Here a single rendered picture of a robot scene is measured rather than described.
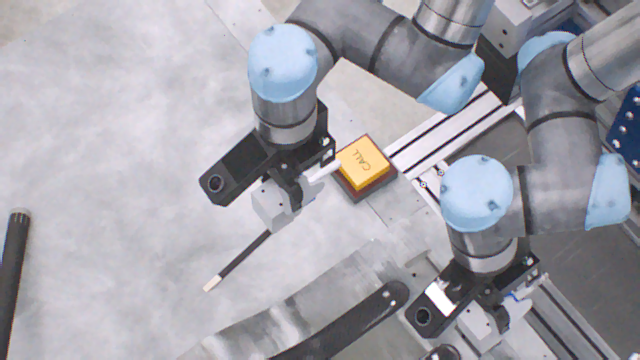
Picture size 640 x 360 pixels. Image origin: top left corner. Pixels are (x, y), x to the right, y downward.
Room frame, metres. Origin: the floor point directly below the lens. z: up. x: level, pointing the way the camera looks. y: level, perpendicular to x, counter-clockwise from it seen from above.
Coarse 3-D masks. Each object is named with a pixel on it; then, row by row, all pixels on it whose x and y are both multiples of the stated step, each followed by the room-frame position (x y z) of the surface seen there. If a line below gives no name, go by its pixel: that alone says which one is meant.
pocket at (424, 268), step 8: (424, 256) 0.62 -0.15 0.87; (432, 256) 0.62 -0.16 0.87; (408, 264) 0.60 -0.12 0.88; (416, 264) 0.61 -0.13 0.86; (424, 264) 0.61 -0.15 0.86; (432, 264) 0.61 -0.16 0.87; (416, 272) 0.60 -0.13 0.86; (424, 272) 0.60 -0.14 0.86; (432, 272) 0.60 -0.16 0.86; (416, 280) 0.59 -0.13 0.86; (424, 280) 0.59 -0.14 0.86; (432, 280) 0.59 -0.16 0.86; (424, 288) 0.57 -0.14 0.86
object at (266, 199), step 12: (324, 168) 0.72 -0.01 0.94; (336, 168) 0.72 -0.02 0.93; (312, 180) 0.70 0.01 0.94; (252, 192) 0.67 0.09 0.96; (264, 192) 0.67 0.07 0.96; (276, 192) 0.67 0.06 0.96; (252, 204) 0.67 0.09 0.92; (264, 204) 0.66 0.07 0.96; (276, 204) 0.66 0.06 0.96; (264, 216) 0.65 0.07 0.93; (276, 216) 0.64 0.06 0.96; (288, 216) 0.65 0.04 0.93; (276, 228) 0.64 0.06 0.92
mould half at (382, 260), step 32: (352, 256) 0.61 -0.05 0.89; (384, 256) 0.61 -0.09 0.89; (416, 256) 0.61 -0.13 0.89; (320, 288) 0.57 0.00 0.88; (352, 288) 0.57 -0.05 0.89; (416, 288) 0.56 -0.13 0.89; (256, 320) 0.51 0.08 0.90; (288, 320) 0.52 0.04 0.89; (320, 320) 0.52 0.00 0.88; (384, 320) 0.52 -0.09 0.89; (192, 352) 0.46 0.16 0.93; (224, 352) 0.46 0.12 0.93; (256, 352) 0.47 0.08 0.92; (352, 352) 0.48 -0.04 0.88; (384, 352) 0.48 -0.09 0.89; (416, 352) 0.48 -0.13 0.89; (512, 352) 0.48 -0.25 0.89
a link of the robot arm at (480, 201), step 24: (456, 168) 0.55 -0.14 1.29; (480, 168) 0.55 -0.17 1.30; (504, 168) 0.55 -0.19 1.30; (456, 192) 0.52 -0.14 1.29; (480, 192) 0.52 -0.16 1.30; (504, 192) 0.52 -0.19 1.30; (456, 216) 0.50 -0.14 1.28; (480, 216) 0.49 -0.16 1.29; (504, 216) 0.50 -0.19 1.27; (456, 240) 0.50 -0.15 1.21; (480, 240) 0.49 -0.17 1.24; (504, 240) 0.50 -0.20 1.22
